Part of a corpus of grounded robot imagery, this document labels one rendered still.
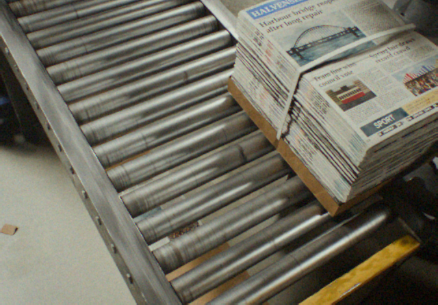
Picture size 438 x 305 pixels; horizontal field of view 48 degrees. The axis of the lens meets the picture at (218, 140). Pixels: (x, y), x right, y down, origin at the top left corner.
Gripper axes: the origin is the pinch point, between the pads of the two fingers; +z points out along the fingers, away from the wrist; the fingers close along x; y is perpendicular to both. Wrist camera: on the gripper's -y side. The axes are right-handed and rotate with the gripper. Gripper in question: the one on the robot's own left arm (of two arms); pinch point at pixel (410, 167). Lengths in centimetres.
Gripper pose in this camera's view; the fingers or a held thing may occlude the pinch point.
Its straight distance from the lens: 113.0
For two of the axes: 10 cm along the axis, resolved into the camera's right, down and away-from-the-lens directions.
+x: -8.4, 3.7, -3.9
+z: -5.3, -7.0, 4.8
